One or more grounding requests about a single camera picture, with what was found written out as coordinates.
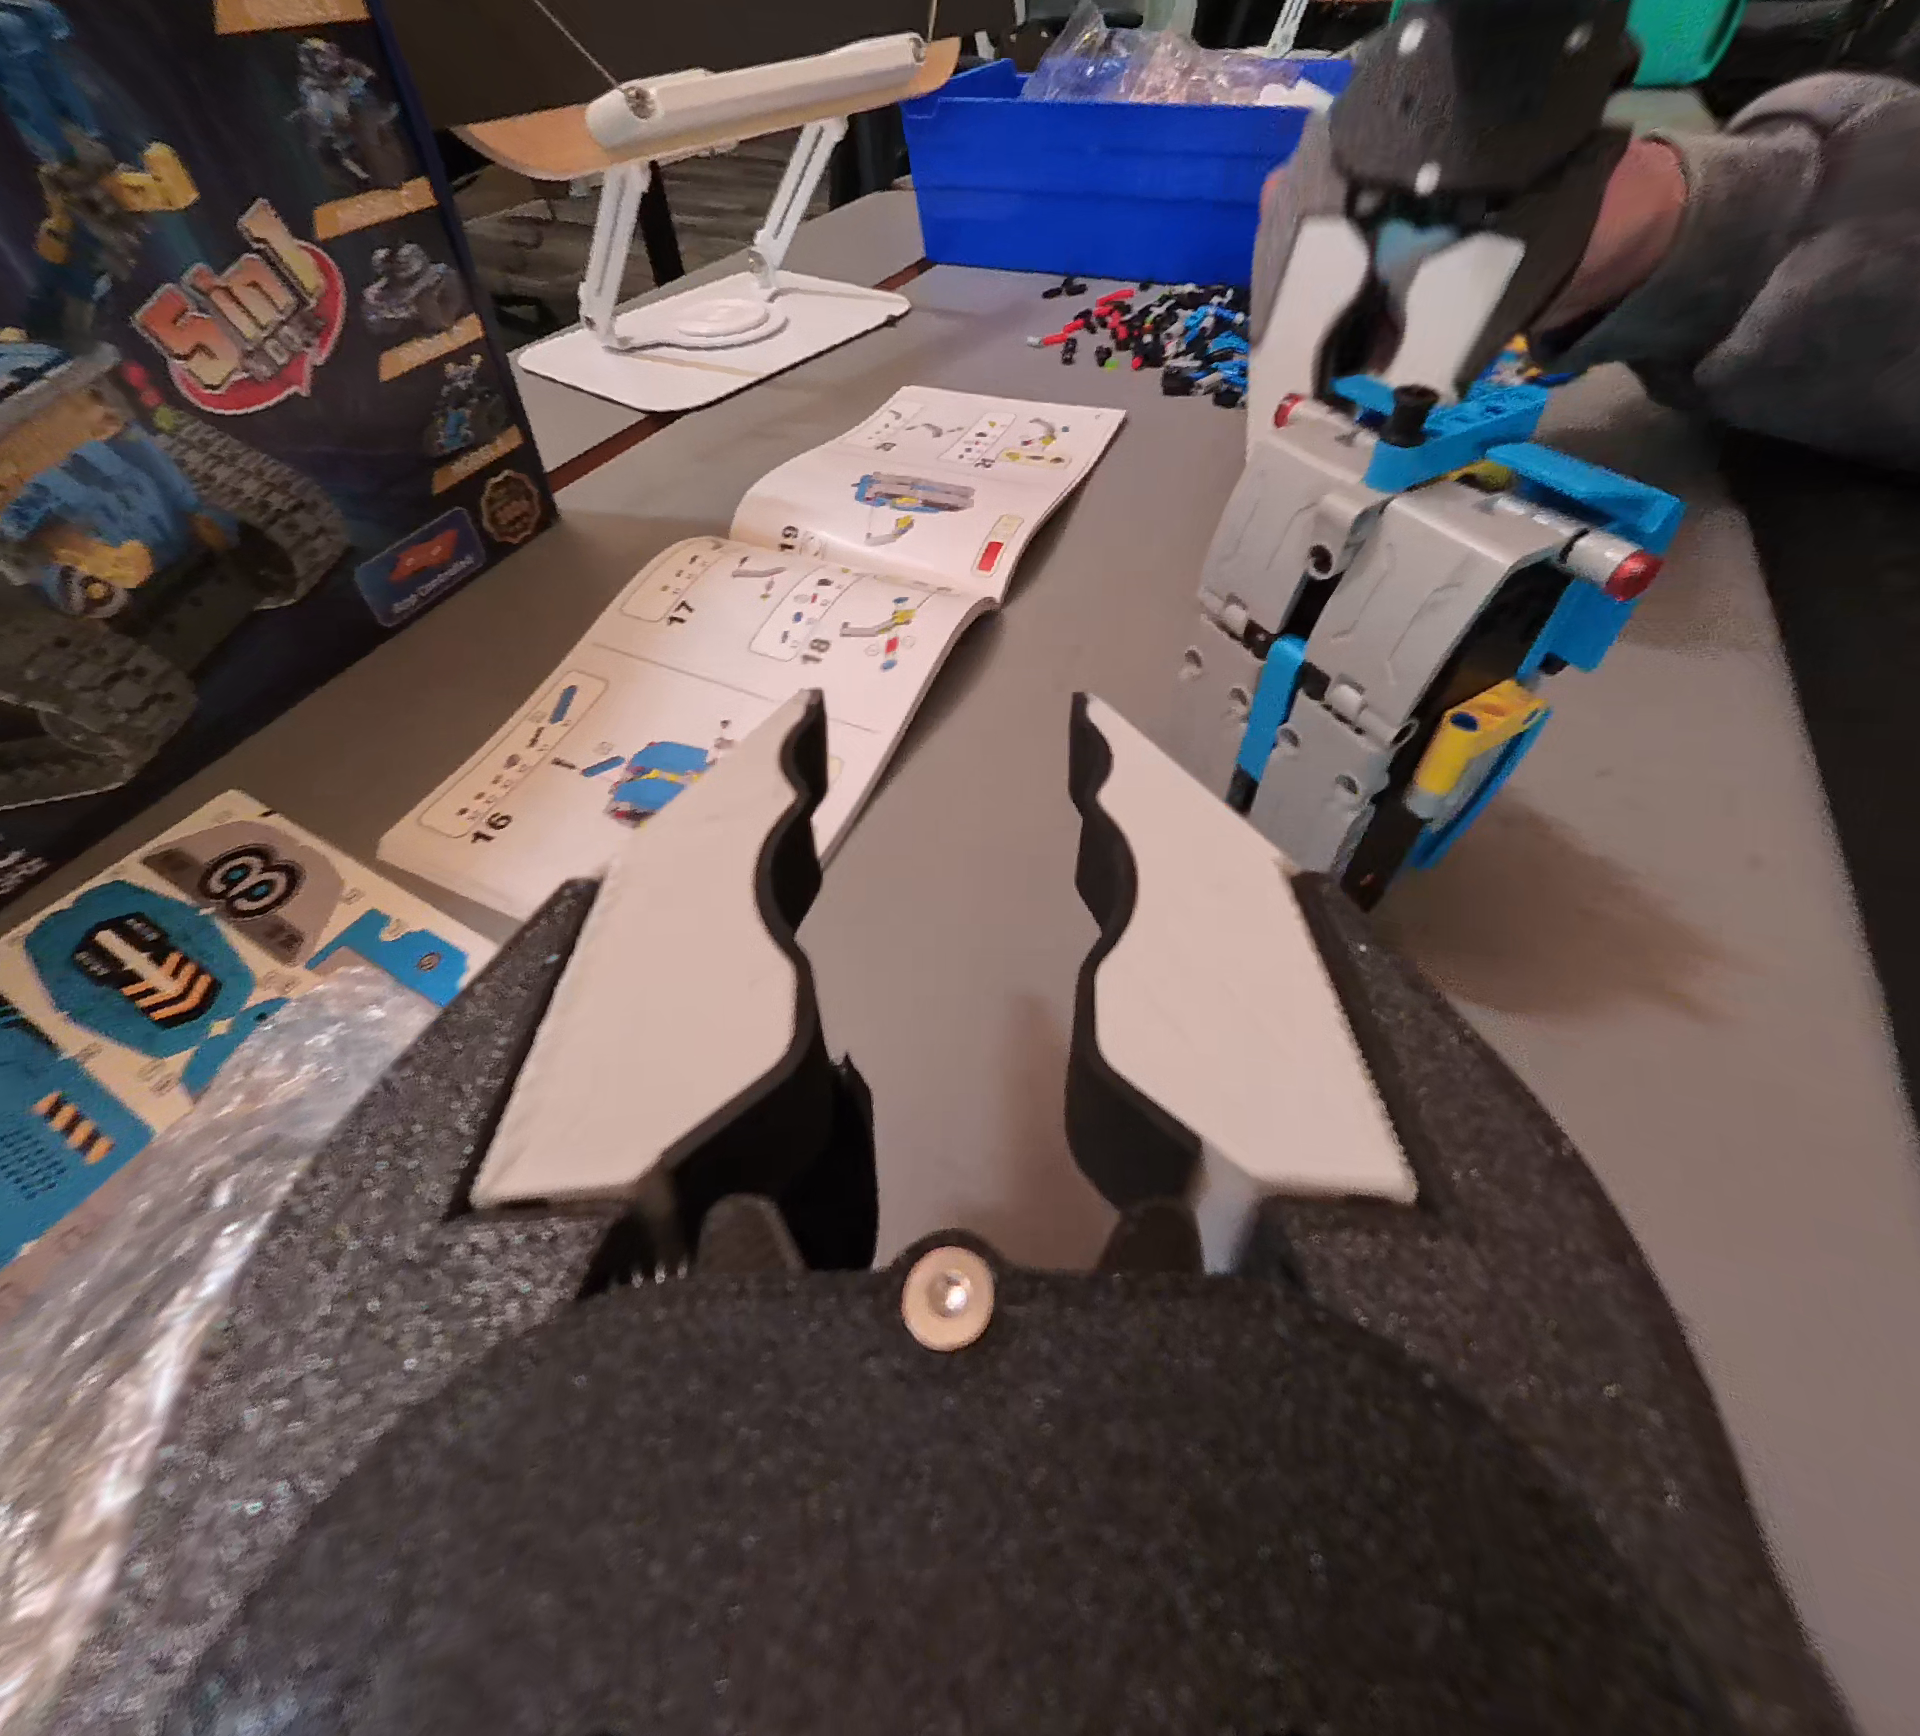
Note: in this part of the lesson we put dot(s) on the white adjustable stand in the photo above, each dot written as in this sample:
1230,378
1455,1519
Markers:
705,326

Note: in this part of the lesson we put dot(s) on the grey desk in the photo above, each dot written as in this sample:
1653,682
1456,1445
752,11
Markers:
1651,1017

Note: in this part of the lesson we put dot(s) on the pile of small brick parts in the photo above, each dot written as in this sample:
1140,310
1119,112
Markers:
1155,335

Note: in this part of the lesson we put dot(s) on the person's right hand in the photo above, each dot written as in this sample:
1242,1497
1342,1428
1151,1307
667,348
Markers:
1635,214

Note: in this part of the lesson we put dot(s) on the blue brick toy car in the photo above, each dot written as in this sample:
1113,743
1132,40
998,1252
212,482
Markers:
1440,566

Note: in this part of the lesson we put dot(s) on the dark robot kit box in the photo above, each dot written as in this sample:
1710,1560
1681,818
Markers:
225,416

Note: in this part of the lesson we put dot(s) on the person's right forearm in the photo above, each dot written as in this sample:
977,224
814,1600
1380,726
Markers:
1801,267

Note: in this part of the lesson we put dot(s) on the dark dotted cloth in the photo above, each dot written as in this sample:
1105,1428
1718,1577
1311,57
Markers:
1845,716

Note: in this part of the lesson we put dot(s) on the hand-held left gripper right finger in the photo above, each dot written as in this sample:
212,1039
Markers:
1245,1017

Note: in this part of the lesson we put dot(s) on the black brick axle pin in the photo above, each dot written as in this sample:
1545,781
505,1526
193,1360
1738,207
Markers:
1410,412

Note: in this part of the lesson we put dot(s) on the crumpled clear plastic bag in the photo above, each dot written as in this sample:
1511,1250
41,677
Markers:
134,1316
1155,65

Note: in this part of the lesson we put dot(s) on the blue brick beam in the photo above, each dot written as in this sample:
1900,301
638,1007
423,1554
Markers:
1478,416

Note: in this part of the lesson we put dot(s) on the blue printed leaflet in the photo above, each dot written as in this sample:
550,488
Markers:
151,1017

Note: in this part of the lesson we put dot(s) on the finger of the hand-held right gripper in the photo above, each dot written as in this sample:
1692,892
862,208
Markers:
1470,310
1313,297

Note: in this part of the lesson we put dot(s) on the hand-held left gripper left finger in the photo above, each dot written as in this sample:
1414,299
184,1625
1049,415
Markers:
661,1017

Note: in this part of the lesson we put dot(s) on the open instruction booklet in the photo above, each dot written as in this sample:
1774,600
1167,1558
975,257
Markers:
840,596

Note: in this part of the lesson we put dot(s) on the blue storage bin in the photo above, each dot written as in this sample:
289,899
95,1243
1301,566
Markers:
1095,177

